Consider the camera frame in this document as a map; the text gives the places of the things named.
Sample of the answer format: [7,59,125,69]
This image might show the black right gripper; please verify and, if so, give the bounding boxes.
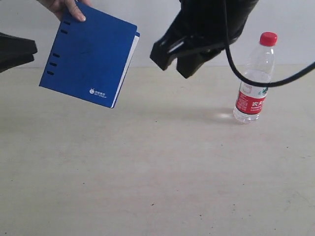
[150,0,258,79]

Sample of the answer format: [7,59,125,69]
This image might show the blue ring binder notebook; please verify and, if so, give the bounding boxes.
[39,2,140,108]

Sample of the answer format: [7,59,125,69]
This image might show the clear water bottle red label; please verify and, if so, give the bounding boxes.
[233,31,278,124]

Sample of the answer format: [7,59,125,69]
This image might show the person's open bare hand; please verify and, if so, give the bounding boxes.
[36,0,93,22]

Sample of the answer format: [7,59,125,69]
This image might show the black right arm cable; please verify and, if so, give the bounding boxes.
[222,0,315,88]

